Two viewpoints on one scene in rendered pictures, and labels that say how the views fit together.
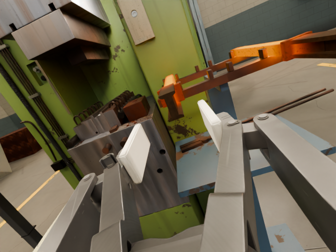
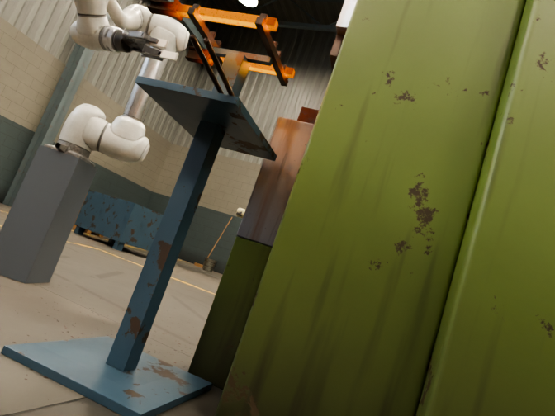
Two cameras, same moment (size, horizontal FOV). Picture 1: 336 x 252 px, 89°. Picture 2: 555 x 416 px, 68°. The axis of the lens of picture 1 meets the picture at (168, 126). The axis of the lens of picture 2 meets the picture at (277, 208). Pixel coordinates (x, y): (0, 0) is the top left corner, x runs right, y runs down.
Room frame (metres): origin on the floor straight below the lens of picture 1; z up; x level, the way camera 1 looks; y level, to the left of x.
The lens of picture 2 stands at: (0.91, -1.31, 0.38)
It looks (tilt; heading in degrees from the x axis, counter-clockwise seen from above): 9 degrees up; 98
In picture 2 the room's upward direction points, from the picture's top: 19 degrees clockwise
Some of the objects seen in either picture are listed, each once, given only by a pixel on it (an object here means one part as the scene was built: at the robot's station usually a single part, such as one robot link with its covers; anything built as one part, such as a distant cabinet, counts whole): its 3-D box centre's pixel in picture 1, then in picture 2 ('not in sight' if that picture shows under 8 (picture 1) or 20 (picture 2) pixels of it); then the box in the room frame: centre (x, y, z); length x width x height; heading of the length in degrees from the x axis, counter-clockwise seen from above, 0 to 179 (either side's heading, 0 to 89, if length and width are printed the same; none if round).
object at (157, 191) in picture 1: (141, 147); (339, 209); (0.93, 0.19, 0.69); 0.56 x 0.38 x 0.45; 172
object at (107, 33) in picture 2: not in sight; (114, 40); (-0.07, 0.03, 1.02); 0.09 x 0.06 x 0.09; 81
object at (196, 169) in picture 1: (232, 146); (214, 123); (0.49, -0.17, 0.75); 0.40 x 0.30 x 0.02; 81
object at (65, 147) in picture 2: not in sight; (70, 150); (-0.38, 0.49, 0.63); 0.22 x 0.18 x 0.06; 96
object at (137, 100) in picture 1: (137, 108); (316, 123); (0.75, 0.09, 0.95); 0.12 x 0.09 x 0.07; 172
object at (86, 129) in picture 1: (111, 110); not in sight; (0.92, 0.25, 0.96); 0.42 x 0.20 x 0.09; 172
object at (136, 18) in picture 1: (136, 19); not in sight; (0.80, -0.05, 1.27); 0.09 x 0.02 x 0.17; 82
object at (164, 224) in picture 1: (169, 202); (301, 330); (0.93, 0.19, 0.23); 0.56 x 0.38 x 0.47; 172
